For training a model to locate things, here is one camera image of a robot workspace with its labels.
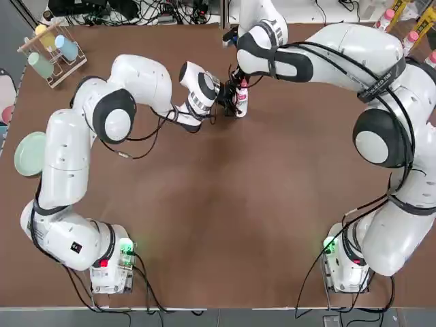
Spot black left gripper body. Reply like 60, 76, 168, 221
217, 83, 231, 110

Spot white drink bottle red label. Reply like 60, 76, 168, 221
234, 80, 249, 119

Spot yellow drink bottle orange cap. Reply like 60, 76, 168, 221
412, 7, 436, 35
390, 0, 411, 22

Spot clear acrylic bottle shelf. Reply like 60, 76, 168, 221
371, 6, 436, 103

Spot grey power strip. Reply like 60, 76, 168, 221
157, 12, 187, 25

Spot white side table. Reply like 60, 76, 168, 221
228, 0, 367, 25

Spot blue cup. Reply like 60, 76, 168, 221
54, 34, 80, 63

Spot black electronics box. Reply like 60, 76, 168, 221
47, 0, 110, 17

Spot green cup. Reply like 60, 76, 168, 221
27, 51, 55, 79

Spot yellow cup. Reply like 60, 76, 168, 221
35, 24, 57, 50

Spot pale green plate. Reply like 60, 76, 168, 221
14, 131, 48, 178

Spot pink cup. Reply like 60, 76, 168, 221
1, 105, 16, 125

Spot aluminium profile post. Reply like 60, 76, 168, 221
219, 0, 232, 31

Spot black adapter cable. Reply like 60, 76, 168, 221
313, 0, 345, 29

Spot black cable tangle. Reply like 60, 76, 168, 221
108, 0, 221, 27

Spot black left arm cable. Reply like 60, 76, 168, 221
25, 102, 222, 314

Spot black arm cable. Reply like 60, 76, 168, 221
272, 37, 426, 239
25, 102, 222, 314

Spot black left base cable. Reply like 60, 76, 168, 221
127, 251, 207, 316

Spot black base cable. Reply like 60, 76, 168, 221
127, 251, 207, 316
294, 234, 396, 316

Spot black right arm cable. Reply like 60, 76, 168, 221
272, 37, 426, 239

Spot black right base cable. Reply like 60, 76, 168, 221
294, 234, 396, 316

